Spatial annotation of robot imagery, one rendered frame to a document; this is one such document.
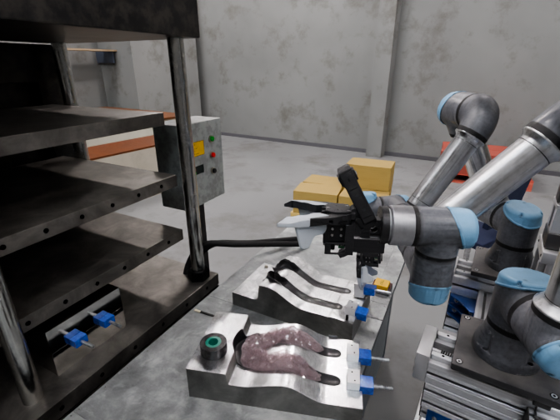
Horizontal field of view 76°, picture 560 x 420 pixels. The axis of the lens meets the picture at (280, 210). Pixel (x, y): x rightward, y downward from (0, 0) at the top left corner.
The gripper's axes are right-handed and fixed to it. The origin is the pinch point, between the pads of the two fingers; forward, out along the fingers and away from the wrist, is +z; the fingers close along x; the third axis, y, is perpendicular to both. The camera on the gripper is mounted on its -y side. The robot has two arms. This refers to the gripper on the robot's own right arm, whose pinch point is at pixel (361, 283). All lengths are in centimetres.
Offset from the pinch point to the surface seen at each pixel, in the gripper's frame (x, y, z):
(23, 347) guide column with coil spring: -81, -73, -4
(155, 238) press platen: -24, -80, -18
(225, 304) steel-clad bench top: -18, -52, 9
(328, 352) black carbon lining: -28.9, -3.2, 12.6
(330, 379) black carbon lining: -38.6, 0.8, 14.5
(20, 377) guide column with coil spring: -83, -75, 5
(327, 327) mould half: -16.7, -8.2, 11.0
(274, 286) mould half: -16.1, -29.1, -1.3
